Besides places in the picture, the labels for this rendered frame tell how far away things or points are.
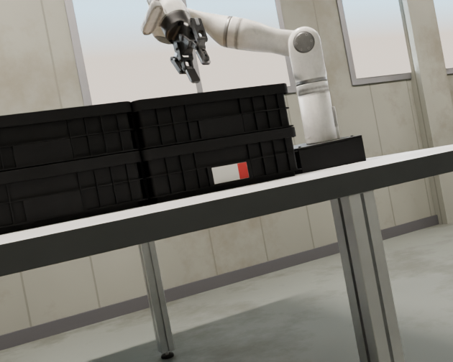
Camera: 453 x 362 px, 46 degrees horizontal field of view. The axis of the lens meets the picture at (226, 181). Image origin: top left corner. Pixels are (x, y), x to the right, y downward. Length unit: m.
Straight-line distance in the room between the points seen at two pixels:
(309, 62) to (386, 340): 0.81
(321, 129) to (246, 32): 0.35
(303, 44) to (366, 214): 0.68
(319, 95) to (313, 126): 0.09
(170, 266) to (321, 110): 2.17
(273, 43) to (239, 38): 0.11
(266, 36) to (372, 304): 0.89
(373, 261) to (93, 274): 2.52
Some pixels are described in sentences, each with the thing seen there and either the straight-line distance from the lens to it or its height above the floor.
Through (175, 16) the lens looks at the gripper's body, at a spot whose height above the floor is 1.11.
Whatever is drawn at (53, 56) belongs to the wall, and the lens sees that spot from 3.47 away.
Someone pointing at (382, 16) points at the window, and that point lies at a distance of 4.71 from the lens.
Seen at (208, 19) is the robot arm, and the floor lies 1.19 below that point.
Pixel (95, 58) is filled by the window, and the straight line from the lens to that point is 3.49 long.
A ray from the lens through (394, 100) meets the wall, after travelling 4.61.
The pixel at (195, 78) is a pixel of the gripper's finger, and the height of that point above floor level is 0.96.
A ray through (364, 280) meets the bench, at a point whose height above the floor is 0.50.
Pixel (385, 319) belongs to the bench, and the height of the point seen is 0.42.
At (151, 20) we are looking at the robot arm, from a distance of 1.27.
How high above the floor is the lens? 0.73
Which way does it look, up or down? 1 degrees down
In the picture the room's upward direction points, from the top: 11 degrees counter-clockwise
